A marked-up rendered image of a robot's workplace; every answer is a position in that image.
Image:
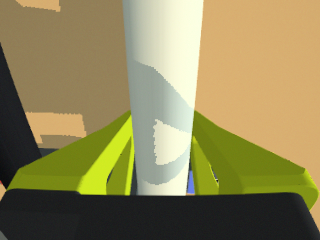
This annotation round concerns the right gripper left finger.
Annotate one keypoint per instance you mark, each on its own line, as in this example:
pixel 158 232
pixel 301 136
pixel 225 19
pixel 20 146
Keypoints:
pixel 85 164

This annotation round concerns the black metal bar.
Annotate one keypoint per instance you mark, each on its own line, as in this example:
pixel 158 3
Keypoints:
pixel 18 146

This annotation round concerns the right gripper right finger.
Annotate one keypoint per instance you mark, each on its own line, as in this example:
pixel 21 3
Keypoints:
pixel 241 166

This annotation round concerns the white tube with red ends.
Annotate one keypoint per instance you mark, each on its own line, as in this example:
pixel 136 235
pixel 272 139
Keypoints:
pixel 162 39

